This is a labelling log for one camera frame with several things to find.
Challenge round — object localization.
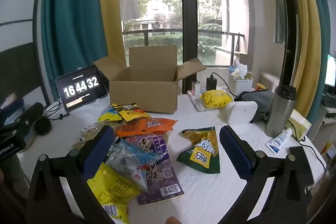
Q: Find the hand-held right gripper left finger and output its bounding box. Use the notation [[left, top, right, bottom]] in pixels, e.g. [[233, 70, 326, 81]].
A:
[[26, 125, 116, 224]]

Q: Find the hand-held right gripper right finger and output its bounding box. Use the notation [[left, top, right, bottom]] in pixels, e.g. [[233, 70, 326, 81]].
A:
[[219, 125, 315, 224]]

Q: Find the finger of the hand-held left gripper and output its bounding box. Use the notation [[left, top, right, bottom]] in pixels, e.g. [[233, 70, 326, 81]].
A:
[[0, 98, 25, 119], [16, 102, 44, 125]]

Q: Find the clear pale biscuit packet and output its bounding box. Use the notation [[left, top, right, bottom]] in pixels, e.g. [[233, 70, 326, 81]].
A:
[[72, 122, 116, 153]]

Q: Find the green and yellow snack packet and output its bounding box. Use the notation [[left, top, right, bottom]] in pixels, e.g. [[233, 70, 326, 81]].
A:
[[176, 126, 221, 174]]

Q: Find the clear blue snack packet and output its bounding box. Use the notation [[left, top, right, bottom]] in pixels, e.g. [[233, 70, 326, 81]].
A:
[[105, 139, 168, 193]]

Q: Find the yellow and blue snack packet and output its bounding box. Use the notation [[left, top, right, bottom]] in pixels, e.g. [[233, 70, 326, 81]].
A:
[[98, 105, 124, 122]]

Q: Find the plain yellow snack packet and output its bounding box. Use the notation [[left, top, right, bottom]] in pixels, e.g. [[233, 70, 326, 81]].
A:
[[87, 162, 141, 205]]

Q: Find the yellow and black snack packet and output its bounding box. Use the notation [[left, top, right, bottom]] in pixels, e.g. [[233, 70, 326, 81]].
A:
[[110, 102, 151, 122]]

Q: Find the orange snack packet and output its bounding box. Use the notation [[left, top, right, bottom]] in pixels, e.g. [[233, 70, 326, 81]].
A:
[[115, 118, 177, 138]]

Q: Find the purple snack packet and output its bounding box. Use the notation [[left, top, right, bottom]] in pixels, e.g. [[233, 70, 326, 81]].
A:
[[125, 133, 184, 206]]

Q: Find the brown cardboard box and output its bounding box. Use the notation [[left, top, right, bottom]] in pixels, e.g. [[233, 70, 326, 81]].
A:
[[93, 45, 206, 115]]

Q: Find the yellow packet with barcode label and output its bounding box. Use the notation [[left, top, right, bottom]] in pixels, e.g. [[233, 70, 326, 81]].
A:
[[102, 202, 130, 224]]

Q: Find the person's left hand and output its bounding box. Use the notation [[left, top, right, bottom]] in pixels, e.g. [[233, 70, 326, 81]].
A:
[[0, 154, 29, 188]]

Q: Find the black round object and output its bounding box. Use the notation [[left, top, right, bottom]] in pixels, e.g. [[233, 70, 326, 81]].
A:
[[35, 117, 52, 135]]

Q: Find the white box device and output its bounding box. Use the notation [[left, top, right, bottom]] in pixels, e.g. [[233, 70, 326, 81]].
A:
[[225, 101, 258, 125]]

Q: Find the dark grey panel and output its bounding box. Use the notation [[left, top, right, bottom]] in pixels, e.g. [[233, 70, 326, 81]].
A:
[[0, 42, 42, 106]]

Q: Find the white tube with blue print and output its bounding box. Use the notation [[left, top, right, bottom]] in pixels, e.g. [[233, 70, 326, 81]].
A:
[[266, 127, 293, 154]]

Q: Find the yellow tissue packet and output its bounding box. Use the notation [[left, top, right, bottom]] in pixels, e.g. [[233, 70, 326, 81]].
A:
[[200, 90, 234, 109]]

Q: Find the black tablet with clock display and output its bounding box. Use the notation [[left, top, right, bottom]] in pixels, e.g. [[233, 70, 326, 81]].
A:
[[56, 65, 108, 112]]

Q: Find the grey cloth pouch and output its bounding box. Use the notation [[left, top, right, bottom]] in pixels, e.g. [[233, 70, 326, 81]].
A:
[[238, 90, 276, 122]]

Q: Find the steel thermos cup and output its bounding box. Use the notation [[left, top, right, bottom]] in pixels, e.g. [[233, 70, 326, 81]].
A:
[[265, 85, 297, 138]]

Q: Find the white plastic tray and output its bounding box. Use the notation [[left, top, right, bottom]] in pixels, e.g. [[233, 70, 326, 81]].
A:
[[187, 91, 234, 111]]

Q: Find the white plastic basket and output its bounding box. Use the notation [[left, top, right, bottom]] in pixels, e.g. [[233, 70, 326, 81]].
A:
[[228, 73, 254, 97]]

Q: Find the black power adapter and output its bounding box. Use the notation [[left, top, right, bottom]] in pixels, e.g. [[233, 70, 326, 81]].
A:
[[205, 76, 218, 91]]

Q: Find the olive paper booklet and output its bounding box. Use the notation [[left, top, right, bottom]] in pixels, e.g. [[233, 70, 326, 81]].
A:
[[289, 109, 312, 140]]

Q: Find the white outdoor appliance unit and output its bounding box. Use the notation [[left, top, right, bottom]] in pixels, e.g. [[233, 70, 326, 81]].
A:
[[259, 72, 280, 93]]

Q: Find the teal curtain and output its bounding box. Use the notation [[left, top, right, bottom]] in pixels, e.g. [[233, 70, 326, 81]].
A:
[[306, 0, 334, 125], [41, 0, 105, 104]]

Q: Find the black balcony railing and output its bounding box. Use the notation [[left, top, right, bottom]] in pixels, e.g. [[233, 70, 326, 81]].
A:
[[122, 28, 246, 67]]

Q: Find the computer monitor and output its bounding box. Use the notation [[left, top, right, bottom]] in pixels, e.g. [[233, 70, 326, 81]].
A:
[[325, 54, 336, 88]]

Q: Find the yellow curtain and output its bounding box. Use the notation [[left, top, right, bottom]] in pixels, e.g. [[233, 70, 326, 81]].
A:
[[280, 0, 323, 119], [98, 0, 126, 69]]

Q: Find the black tablet cable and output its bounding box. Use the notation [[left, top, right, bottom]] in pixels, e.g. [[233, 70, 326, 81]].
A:
[[43, 101, 70, 121]]

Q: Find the thin black cable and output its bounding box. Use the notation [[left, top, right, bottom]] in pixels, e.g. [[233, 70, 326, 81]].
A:
[[286, 119, 327, 169]]

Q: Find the black adapter cable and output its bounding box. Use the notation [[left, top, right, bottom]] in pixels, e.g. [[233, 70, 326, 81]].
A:
[[211, 72, 244, 98]]

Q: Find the black window frame post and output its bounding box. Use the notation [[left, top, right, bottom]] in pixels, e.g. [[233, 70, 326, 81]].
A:
[[179, 0, 200, 67], [270, 0, 297, 88]]

